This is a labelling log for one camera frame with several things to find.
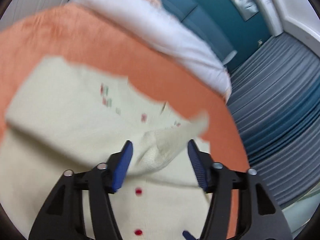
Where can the white wall unit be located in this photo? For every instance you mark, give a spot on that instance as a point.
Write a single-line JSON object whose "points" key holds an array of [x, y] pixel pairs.
{"points": [[271, 17]]}

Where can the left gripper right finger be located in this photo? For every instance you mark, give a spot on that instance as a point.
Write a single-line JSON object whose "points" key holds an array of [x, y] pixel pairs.
{"points": [[259, 215]]}

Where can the white quilt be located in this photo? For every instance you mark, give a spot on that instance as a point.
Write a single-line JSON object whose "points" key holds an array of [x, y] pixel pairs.
{"points": [[148, 20]]}

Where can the orange plush bed blanket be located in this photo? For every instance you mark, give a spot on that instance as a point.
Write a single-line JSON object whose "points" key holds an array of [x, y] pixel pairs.
{"points": [[84, 38]]}

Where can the cream knit cardigan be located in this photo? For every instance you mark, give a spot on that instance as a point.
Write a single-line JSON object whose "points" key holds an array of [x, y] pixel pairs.
{"points": [[68, 116]]}

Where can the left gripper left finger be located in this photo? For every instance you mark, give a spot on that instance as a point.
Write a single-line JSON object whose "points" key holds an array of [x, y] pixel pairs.
{"points": [[62, 216]]}

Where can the teal padded headboard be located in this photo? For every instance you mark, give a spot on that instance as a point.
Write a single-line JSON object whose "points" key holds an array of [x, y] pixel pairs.
{"points": [[220, 24]]}

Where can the blue grey curtain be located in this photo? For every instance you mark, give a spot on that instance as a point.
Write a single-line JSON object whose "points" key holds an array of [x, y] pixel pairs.
{"points": [[275, 105]]}

